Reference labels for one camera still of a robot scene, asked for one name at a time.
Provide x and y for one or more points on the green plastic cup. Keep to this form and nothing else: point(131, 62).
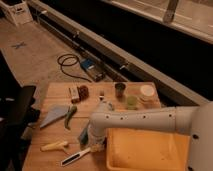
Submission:
point(131, 103)

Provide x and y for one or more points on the blue electronic box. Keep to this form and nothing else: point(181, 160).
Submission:
point(93, 71)

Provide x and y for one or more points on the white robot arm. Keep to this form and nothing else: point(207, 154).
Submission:
point(195, 121)

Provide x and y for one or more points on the grey triangular cloth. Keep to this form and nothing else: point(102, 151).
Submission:
point(54, 114)

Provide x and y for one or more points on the white small box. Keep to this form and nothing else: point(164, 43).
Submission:
point(74, 95)

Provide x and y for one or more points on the silver fork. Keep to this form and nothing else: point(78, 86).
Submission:
point(101, 95)

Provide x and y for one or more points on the white cardboard box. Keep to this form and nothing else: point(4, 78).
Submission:
point(18, 14)

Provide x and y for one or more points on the green toy vegetable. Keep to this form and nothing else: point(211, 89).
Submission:
point(69, 115)

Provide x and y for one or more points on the white lidded container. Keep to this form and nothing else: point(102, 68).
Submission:
point(147, 92)

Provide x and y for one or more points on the yellow plastic bin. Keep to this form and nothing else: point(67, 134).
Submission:
point(138, 150)

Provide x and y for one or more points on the brown round object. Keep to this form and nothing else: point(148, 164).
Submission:
point(83, 92)

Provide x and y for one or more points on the yellow toy banana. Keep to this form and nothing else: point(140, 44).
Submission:
point(59, 145)

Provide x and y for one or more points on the dark paper cup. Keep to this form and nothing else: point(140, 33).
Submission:
point(119, 89)

